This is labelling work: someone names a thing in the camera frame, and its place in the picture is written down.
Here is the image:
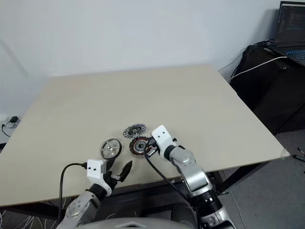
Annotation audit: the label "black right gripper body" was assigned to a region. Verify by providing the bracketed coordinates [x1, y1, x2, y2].
[143, 137, 160, 158]

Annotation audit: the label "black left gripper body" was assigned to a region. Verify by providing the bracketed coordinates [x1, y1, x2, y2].
[104, 169, 122, 191]

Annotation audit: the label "motor housing with copper windings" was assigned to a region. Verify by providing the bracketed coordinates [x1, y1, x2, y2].
[129, 135, 153, 158]

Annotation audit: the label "round silver motor lid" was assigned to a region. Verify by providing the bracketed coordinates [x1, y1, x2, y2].
[100, 138, 123, 160]

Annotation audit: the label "silver robot torso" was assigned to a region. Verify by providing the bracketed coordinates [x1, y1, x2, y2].
[90, 215, 203, 229]

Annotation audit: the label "dark rug with white lines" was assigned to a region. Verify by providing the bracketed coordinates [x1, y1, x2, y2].
[0, 207, 61, 229]

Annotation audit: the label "white power strip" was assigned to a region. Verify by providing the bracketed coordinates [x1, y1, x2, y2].
[0, 115, 21, 130]

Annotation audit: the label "black cabinet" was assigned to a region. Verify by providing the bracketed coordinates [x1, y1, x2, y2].
[229, 43, 305, 135]

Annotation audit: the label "tools on floor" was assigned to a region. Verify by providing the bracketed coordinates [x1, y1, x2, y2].
[294, 147, 305, 161]

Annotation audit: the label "black open laptop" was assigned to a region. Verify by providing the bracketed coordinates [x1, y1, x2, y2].
[263, 0, 305, 65]

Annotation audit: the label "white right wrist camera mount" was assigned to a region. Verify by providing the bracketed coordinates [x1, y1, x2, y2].
[151, 125, 177, 160]

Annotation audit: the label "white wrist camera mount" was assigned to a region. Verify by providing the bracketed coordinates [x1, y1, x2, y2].
[151, 125, 177, 160]
[86, 158, 112, 197]

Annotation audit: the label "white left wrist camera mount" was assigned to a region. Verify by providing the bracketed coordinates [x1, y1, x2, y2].
[86, 158, 112, 197]

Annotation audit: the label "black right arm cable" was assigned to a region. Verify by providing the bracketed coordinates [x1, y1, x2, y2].
[144, 152, 200, 209]

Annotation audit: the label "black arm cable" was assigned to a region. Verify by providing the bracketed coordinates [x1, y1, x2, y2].
[58, 162, 88, 221]
[144, 152, 200, 209]

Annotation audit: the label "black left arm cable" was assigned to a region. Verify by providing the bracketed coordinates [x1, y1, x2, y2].
[58, 162, 88, 221]

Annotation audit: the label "white cable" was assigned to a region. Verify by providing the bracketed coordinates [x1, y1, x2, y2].
[230, 55, 288, 81]

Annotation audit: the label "bundle of black cables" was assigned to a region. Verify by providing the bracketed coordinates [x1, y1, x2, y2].
[252, 39, 275, 49]

